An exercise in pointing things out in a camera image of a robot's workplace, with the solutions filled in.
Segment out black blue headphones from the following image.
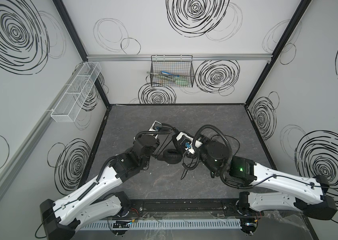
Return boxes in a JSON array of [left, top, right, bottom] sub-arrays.
[[157, 131, 185, 165]]

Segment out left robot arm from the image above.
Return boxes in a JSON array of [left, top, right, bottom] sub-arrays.
[[40, 121, 173, 240]]

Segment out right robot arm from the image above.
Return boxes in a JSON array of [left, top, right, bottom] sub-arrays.
[[186, 125, 338, 221]]

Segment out green spatula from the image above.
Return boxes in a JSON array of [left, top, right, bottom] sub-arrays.
[[147, 72, 189, 87]]

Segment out blue tool in basket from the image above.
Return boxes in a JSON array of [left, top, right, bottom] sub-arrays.
[[161, 71, 178, 78]]

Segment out white mesh shelf basket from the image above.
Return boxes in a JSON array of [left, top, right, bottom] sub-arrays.
[[51, 62, 101, 123]]

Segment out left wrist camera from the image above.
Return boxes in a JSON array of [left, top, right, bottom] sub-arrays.
[[148, 121, 164, 139]]

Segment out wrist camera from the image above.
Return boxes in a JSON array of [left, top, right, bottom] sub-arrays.
[[148, 121, 164, 139], [173, 132, 196, 159]]

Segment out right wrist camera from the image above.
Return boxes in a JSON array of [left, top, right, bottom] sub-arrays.
[[173, 132, 196, 159]]

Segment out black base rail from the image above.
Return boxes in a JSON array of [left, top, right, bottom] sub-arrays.
[[120, 198, 303, 218]]

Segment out white slotted cable duct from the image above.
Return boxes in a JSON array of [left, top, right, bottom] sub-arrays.
[[81, 219, 242, 231]]

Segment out black wire basket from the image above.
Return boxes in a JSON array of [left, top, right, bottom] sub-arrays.
[[150, 60, 195, 88]]

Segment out aluminium wall rail back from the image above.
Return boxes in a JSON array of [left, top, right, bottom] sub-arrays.
[[87, 54, 273, 62]]

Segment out aluminium wall rail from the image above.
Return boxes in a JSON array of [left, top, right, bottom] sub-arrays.
[[0, 61, 88, 202], [87, 54, 273, 62]]

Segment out aluminium wall rail left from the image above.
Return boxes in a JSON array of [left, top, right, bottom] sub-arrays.
[[0, 61, 88, 202]]

